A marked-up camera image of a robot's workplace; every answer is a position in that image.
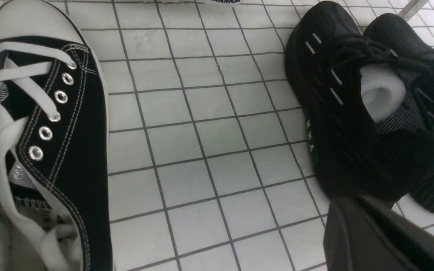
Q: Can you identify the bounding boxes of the black knit sneaker right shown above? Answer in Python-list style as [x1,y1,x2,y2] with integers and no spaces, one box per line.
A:
[364,13,434,213]

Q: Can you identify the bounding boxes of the navy slip-on shoe right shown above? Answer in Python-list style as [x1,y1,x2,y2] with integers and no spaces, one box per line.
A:
[203,0,243,7]

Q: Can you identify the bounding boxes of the black knit sneaker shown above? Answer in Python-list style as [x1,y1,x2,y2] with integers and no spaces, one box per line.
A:
[364,13,434,213]
[284,1,434,202]

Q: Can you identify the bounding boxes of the steel shoe rack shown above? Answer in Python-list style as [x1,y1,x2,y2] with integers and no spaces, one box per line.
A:
[398,0,429,21]

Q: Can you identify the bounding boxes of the black canvas sneaker white laces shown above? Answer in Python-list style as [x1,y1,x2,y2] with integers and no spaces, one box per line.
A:
[0,0,116,271]

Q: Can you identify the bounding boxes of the black knit sneaker left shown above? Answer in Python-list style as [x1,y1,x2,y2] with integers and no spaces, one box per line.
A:
[284,1,434,202]

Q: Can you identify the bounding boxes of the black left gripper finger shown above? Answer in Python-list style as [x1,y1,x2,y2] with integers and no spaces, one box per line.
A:
[323,195,434,271]

